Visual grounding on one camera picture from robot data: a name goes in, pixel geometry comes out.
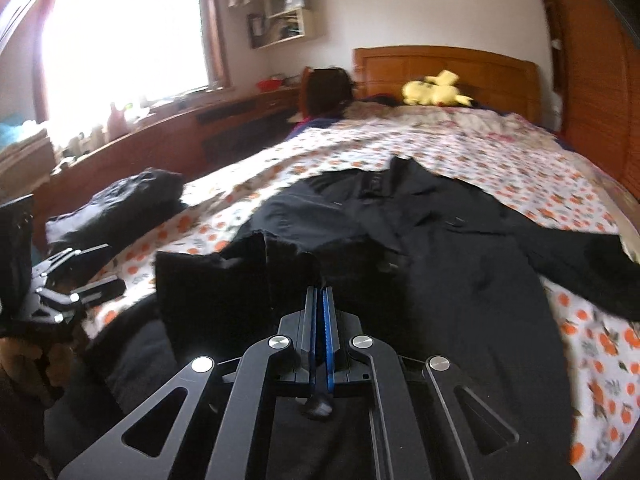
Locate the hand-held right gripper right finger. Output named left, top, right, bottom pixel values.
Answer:
left=322, top=286, right=581, bottom=480

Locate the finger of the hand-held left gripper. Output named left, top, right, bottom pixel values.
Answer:
left=32, top=242, right=111, bottom=281
left=37, top=276, right=127, bottom=323

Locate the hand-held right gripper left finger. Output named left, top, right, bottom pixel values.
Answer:
left=57, top=286, right=319, bottom=480

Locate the black coat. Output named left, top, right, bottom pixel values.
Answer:
left=85, top=157, right=640, bottom=480

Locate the person's left hand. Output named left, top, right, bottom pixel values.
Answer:
left=0, top=335, right=66, bottom=406

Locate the folded black garment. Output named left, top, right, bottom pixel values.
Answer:
left=45, top=169, right=186, bottom=257

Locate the beige cloth pile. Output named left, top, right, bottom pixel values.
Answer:
left=0, top=129, right=57, bottom=196

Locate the teal cloth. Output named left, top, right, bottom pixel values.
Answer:
left=0, top=120, right=27, bottom=147

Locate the pink bottle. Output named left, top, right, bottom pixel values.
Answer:
left=107, top=102, right=130, bottom=139

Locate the wooden window sill cabinet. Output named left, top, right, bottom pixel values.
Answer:
left=30, top=85, right=306, bottom=221

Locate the orange floral bedsheet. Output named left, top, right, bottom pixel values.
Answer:
left=80, top=105, right=640, bottom=480

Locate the blue red cloth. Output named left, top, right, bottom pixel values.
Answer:
left=287, top=115, right=346, bottom=137

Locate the bright window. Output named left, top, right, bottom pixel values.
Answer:
left=35, top=0, right=231, bottom=136

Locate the dark chair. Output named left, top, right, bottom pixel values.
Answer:
left=301, top=66, right=356, bottom=121

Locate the yellow plush toy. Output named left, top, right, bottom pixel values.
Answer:
left=402, top=70, right=475, bottom=107

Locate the wooden headboard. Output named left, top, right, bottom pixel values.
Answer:
left=352, top=46, right=543, bottom=126

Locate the wooden wardrobe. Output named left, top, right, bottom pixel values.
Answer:
left=537, top=0, right=640, bottom=201

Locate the cream wall shelf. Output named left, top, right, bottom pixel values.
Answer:
left=247, top=0, right=323, bottom=50

